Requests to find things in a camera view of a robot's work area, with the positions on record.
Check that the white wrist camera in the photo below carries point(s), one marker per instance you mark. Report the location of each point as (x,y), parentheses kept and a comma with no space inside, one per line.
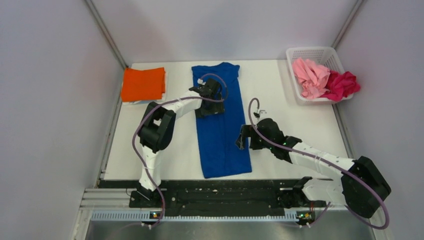
(260,114)
(200,81)

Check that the light pink t shirt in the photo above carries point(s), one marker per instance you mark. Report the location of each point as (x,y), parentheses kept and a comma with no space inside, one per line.
(312,77)

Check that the left corner aluminium post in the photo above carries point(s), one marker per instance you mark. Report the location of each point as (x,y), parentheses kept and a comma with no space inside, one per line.
(98,20)

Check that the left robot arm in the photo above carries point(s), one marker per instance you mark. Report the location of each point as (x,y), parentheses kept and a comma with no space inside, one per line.
(156,129)

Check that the magenta t shirt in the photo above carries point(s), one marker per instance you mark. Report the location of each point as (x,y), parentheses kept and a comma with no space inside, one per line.
(341,85)

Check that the corner aluminium post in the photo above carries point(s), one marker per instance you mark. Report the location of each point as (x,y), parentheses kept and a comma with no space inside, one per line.
(98,20)
(358,5)

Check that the white plastic basket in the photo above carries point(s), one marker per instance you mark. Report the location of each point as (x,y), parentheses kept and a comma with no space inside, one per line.
(321,55)

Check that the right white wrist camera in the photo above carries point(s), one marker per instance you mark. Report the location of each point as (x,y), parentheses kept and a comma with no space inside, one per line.
(260,114)

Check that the right corner aluminium post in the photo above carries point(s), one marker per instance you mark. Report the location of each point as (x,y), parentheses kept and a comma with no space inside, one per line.
(358,5)

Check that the white slotted cable duct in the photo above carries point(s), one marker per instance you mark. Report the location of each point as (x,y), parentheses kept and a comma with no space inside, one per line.
(152,215)

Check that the blue t shirt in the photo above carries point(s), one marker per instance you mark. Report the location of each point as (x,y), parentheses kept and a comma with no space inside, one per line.
(217,134)

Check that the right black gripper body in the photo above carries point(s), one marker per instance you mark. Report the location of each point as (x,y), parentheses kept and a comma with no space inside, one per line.
(256,143)

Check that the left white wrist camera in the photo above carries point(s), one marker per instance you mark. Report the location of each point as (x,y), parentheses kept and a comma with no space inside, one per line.
(200,81)

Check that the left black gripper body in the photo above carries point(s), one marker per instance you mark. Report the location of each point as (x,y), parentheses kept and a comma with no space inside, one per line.
(213,108)

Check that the folded orange t shirt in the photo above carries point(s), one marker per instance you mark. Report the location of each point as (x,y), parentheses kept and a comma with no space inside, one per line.
(142,84)

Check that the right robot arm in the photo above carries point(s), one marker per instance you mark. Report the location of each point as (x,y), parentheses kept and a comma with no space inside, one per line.
(354,183)

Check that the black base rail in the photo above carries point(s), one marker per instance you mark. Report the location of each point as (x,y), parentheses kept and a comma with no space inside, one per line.
(219,198)

